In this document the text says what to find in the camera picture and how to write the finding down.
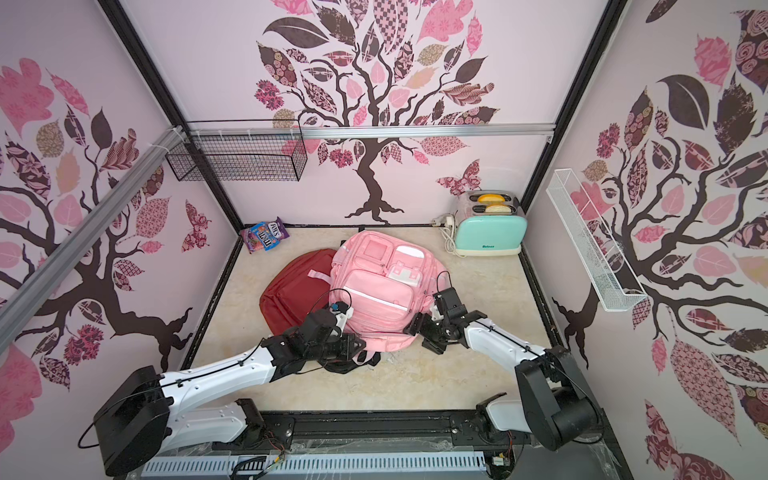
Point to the white wire shelf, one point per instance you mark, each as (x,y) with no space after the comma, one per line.
(580,206)

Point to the blue M&M's candy bag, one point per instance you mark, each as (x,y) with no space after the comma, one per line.
(265,241)

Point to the aluminium rail back wall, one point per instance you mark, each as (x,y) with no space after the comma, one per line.
(423,131)

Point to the aluminium rail wall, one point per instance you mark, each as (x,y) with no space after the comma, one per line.
(32,294)
(423,131)

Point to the black backpack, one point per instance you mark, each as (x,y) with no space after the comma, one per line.
(345,366)

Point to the aluminium rail left wall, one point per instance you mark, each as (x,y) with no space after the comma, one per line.
(32,294)

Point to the black wire basket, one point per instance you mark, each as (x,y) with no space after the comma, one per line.
(256,150)

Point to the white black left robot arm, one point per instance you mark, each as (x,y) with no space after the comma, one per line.
(154,412)

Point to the white slotted cable duct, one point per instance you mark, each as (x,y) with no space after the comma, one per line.
(313,466)

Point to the mint green toaster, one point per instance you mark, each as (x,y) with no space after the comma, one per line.
(489,223)

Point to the pink red candy bag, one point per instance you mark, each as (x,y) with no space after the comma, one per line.
(249,241)

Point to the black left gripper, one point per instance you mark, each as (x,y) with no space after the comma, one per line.
(347,340)

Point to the pink backpack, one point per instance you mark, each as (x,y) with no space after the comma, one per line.
(387,282)

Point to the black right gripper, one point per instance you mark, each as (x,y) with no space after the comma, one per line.
(432,324)

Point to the red backpack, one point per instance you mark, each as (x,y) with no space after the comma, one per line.
(301,286)

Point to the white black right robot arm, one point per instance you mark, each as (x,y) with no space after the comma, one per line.
(554,404)

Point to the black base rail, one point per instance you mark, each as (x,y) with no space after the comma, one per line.
(461,428)

